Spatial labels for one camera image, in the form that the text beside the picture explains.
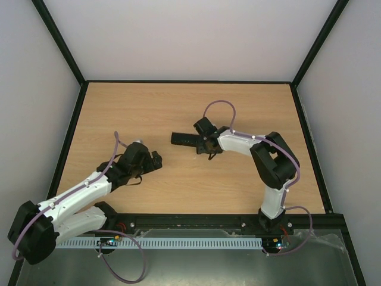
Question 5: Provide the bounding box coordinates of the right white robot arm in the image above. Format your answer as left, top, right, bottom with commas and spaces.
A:
193, 117, 301, 234

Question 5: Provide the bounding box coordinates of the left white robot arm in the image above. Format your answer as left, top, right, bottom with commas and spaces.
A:
8, 142, 163, 265

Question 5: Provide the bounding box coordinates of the white slotted cable duct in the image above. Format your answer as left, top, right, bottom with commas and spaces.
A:
57, 237, 263, 250

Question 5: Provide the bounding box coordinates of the black aluminium frame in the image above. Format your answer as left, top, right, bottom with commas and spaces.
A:
5, 0, 367, 286

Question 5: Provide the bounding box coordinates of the black glasses case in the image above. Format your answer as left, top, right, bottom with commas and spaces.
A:
170, 132, 200, 147

